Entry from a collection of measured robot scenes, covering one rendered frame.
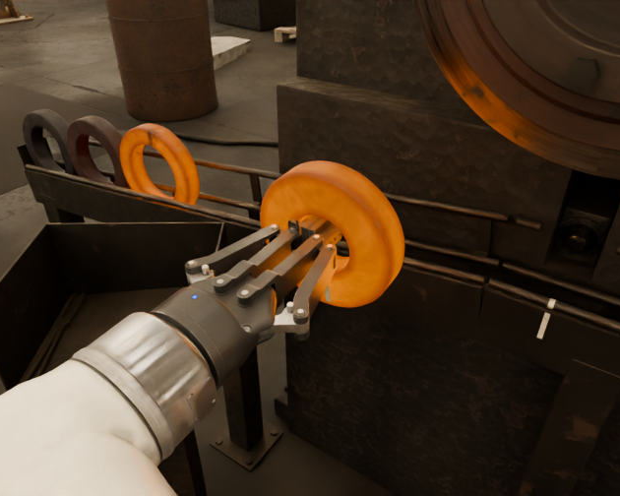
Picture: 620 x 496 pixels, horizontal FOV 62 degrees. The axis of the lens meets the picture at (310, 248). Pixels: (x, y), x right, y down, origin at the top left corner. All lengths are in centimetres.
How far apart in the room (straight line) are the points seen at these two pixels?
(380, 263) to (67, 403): 28
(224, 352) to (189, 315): 4
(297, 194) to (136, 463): 28
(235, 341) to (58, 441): 13
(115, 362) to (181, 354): 4
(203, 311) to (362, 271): 18
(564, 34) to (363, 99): 36
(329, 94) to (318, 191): 35
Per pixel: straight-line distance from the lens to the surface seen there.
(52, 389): 33
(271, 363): 153
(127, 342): 35
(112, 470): 31
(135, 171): 108
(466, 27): 57
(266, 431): 137
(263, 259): 44
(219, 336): 36
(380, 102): 76
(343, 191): 45
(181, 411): 35
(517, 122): 59
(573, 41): 47
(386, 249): 46
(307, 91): 82
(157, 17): 321
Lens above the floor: 110
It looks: 34 degrees down
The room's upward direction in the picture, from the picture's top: straight up
